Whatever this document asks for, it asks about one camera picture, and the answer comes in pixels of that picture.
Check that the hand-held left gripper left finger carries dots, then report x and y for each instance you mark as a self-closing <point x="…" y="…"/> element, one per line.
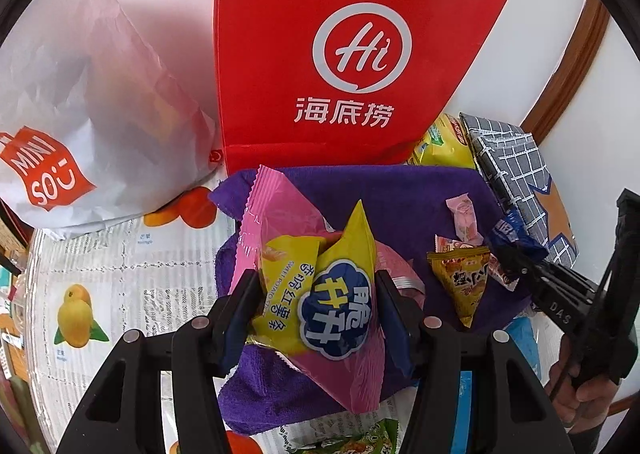
<point x="237" y="339"/>

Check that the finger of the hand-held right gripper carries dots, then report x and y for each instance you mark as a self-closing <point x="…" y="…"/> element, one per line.
<point x="565" y="280"/>
<point x="520" y="269"/>

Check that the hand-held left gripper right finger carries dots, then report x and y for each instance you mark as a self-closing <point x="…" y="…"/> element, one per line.
<point x="395" y="334"/>

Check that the white pink strawberry snack packet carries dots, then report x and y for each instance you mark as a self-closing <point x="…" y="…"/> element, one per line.
<point x="500" y="274"/>

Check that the dark blue snack packet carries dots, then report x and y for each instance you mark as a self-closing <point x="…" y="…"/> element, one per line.
<point x="510" y="231"/>

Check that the yellow pink packet blue cloud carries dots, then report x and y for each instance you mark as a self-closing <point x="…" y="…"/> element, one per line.
<point x="340" y="314"/>

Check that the yellow sweet potato snack packet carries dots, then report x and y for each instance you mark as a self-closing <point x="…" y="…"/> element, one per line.
<point x="285" y="284"/>

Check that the person's right hand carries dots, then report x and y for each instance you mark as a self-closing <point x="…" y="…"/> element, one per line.
<point x="575" y="409"/>

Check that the orange triangular snack packet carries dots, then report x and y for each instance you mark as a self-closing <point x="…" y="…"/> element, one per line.
<point x="462" y="279"/>

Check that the flat pale pink packet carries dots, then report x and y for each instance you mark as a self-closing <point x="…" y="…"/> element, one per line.
<point x="447" y="242"/>

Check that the pink twisted candy wrapper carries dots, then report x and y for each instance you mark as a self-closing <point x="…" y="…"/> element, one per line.
<point x="462" y="216"/>

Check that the light blue box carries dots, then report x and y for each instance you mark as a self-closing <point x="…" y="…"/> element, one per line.
<point x="462" y="399"/>

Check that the green snack packet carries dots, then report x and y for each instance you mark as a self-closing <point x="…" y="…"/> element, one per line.
<point x="370" y="439"/>

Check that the grey grid-pattern packet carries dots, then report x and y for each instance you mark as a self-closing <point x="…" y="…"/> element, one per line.
<point x="515" y="159"/>

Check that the purple towel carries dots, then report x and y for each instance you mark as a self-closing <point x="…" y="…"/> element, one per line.
<point x="400" y="194"/>

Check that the yellow snack bag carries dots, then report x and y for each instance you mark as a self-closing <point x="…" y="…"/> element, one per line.
<point x="445" y="149"/>

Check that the large pink snack packet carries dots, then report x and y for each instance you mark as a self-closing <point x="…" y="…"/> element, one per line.
<point x="280" y="204"/>

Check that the red paper bag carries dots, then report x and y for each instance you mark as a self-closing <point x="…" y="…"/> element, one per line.
<point x="260" y="59"/>

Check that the white plastic bag red label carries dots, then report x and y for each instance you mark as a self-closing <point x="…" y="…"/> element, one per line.
<point x="100" y="84"/>

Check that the brown wooden frame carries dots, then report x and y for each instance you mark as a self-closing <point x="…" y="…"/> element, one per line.
<point x="575" y="69"/>

